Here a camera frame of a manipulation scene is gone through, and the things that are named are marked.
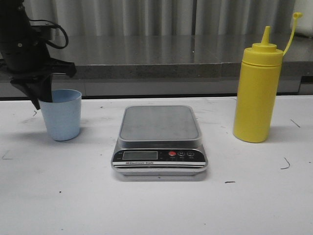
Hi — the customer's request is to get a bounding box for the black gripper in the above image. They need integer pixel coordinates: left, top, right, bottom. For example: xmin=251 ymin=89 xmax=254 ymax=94
xmin=0 ymin=0 xmax=76 ymax=110

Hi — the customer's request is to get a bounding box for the light blue plastic cup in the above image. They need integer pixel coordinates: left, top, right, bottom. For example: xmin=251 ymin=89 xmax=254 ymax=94
xmin=39 ymin=89 xmax=82 ymax=141

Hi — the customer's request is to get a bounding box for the yellow squeeze bottle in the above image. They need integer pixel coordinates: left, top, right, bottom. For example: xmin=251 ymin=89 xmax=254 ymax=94
xmin=233 ymin=12 xmax=303 ymax=143

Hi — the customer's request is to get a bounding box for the silver electronic kitchen scale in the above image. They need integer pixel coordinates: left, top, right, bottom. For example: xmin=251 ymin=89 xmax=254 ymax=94
xmin=111 ymin=105 xmax=208 ymax=176

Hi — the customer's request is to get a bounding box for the white container in background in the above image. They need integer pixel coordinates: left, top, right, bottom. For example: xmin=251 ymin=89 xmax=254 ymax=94
xmin=290 ymin=12 xmax=313 ymax=38

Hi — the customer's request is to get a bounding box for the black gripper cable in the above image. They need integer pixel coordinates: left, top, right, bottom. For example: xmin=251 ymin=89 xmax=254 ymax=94
xmin=29 ymin=19 xmax=69 ymax=49

